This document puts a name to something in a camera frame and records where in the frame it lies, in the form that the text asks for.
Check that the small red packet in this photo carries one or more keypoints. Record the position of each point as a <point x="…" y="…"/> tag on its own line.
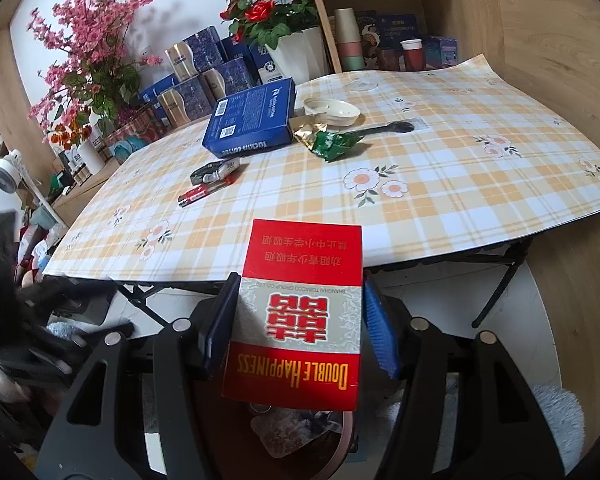
<point x="195" y="196"/>

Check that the large blue box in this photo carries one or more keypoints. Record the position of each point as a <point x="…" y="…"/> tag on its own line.
<point x="250" y="115"/>

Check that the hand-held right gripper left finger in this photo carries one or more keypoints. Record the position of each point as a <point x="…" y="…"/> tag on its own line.
<point x="220" y="325"/>

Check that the red cup white rim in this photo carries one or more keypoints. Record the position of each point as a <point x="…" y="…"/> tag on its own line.
<point x="412" y="57"/>

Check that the red rose plant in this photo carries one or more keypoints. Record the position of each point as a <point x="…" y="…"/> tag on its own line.
<point x="260" y="10"/>

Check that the brown plastic bin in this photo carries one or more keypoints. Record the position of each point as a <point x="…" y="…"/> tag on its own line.
<point x="325" y="467"/>

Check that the dark blue picture box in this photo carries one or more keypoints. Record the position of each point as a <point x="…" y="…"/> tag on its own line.
<point x="395" y="27"/>

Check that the red cigarette pack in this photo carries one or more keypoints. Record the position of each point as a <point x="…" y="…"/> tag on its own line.
<point x="295" y="270"/>

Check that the stack of pastel cups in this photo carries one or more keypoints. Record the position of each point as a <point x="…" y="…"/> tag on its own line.
<point x="350" y="40"/>

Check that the white flower pot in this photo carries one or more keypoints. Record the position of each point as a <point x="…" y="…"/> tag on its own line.
<point x="300" y="55"/>

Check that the orange flowers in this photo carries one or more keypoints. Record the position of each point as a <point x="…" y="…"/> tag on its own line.
<point x="70" y="135"/>

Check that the wooden low cabinet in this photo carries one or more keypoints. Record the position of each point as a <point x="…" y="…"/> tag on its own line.
<point x="80" y="200"/>

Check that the purple box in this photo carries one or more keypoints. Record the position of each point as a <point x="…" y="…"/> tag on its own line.
<point x="440" y="52"/>

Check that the black silver packet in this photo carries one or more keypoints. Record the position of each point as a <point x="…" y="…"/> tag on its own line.
<point x="215" y="172"/>

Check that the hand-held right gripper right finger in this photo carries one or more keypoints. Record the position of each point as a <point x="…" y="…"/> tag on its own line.
<point x="382" y="330"/>

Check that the white vase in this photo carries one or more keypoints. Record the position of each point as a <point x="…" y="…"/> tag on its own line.
<point x="90" y="155"/>

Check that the blue gold gift box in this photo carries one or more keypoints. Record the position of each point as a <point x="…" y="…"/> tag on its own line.
<point x="230" y="80"/>
<point x="200" y="52"/>
<point x="185" y="102"/>

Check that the black plastic spork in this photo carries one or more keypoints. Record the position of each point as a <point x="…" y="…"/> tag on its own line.
<point x="400" y="126"/>

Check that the dark blue box red label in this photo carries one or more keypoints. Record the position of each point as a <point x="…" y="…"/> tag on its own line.
<point x="240" y="52"/>

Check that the fuzzy grey blue pants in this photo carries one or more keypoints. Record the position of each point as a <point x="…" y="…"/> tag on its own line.
<point x="560" y="420"/>

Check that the row of small brown bottles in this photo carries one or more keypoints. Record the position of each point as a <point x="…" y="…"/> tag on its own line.
<point x="77" y="172"/>

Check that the black crate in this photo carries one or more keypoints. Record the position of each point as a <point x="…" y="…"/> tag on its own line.
<point x="87" y="300"/>

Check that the brown cup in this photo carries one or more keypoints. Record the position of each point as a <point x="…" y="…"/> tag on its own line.
<point x="390" y="60"/>

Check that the green snack packet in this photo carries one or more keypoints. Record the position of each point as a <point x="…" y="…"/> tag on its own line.
<point x="335" y="145"/>

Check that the flat blue carton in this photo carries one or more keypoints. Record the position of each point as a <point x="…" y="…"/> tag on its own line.
<point x="157" y="89"/>

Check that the gold foil wrapper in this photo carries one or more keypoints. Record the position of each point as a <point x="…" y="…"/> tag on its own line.
<point x="307" y="132"/>

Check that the pink blossom plant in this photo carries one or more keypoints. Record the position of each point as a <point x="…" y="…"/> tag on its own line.
<point x="90" y="25"/>

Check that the white round lid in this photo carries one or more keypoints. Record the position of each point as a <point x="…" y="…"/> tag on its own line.
<point x="337" y="110"/>

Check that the striped tin planter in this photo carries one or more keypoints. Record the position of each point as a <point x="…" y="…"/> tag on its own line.
<point x="135" y="135"/>

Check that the clear round plastic lid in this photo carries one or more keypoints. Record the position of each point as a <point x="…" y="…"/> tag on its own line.
<point x="362" y="84"/>

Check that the white blue carton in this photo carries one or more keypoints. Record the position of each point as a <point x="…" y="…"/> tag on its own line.
<point x="269" y="67"/>

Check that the yellow checked floral tablecloth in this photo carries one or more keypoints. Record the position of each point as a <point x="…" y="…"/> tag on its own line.
<point x="430" y="185"/>

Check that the white desk fan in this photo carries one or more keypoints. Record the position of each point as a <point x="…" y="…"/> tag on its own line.
<point x="5" y="175"/>

